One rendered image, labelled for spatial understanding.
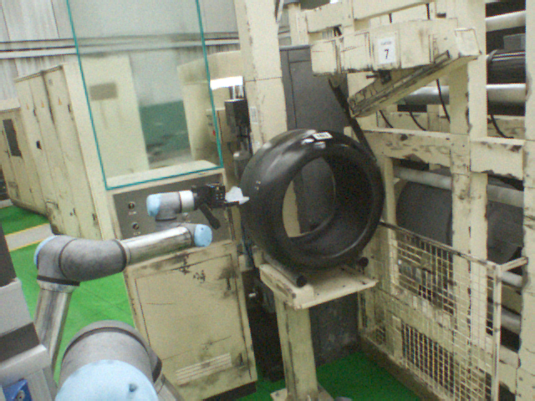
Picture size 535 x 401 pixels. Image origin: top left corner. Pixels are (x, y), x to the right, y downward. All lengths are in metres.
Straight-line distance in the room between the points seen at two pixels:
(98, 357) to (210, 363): 1.95
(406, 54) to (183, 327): 1.61
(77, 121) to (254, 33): 3.20
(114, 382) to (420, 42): 1.36
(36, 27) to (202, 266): 9.29
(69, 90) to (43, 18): 6.37
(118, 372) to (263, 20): 1.66
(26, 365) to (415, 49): 1.35
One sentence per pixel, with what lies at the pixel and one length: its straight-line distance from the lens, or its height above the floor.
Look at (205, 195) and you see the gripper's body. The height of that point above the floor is 1.28.
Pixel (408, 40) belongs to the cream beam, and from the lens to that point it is 1.59.
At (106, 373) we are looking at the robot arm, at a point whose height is 1.36.
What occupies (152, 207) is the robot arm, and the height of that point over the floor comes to 1.29.
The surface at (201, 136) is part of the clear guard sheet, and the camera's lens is 2.20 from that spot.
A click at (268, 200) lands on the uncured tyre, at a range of 1.63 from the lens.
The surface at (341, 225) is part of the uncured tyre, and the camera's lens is 2.07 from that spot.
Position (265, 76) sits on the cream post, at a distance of 2.00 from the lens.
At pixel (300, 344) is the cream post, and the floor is 0.38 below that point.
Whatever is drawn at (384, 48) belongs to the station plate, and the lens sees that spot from 1.62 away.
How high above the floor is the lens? 1.66
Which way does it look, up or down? 15 degrees down
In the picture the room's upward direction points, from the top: 7 degrees counter-clockwise
